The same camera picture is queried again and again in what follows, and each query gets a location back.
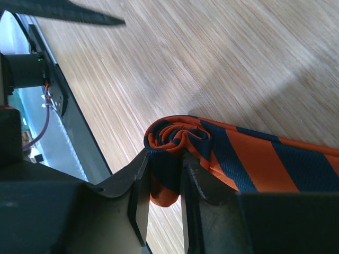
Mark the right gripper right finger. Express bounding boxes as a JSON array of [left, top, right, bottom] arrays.
[[181, 152, 338, 253]]

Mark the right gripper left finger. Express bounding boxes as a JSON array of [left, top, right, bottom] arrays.
[[1, 150, 150, 253]]

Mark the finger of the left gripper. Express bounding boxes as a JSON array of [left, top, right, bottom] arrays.
[[1, 0, 125, 26]]

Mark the orange navy striped tie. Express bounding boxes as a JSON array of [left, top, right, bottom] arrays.
[[144, 115, 338, 207]]

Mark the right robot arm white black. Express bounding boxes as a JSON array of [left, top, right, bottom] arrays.
[[1, 55, 338, 253]]

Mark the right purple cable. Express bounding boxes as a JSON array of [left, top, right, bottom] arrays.
[[22, 103, 51, 152]]

